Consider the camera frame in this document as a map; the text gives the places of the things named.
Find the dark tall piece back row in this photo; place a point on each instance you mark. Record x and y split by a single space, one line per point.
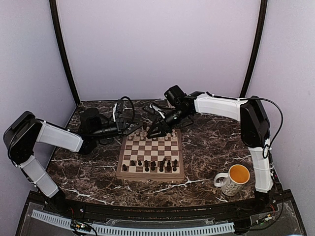
168 167

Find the wooden chess board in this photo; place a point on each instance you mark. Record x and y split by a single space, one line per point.
151 151

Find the left black frame post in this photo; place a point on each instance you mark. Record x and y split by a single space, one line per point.
62 51

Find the dark piece bishop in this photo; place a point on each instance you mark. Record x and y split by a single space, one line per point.
162 163

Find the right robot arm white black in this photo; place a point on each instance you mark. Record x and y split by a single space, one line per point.
255 125

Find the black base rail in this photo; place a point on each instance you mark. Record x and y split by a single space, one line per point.
240 210

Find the white mug yellow inside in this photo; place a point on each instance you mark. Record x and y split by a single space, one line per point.
233 181

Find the right black frame post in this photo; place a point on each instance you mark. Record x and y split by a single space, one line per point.
255 48

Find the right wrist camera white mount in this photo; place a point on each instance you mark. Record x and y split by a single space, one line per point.
154 110

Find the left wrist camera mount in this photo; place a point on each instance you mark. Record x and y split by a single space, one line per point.
117 109

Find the white chess pieces row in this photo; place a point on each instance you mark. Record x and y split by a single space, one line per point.
141 135

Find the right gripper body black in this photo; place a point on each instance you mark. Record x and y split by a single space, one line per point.
168 126

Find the white cable duct strip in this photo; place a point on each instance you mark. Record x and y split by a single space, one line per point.
133 228

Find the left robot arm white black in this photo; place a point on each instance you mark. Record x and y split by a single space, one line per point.
27 133

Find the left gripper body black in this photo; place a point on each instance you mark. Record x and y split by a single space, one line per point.
100 133

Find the black frame post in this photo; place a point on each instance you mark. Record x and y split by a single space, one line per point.
255 48
62 51

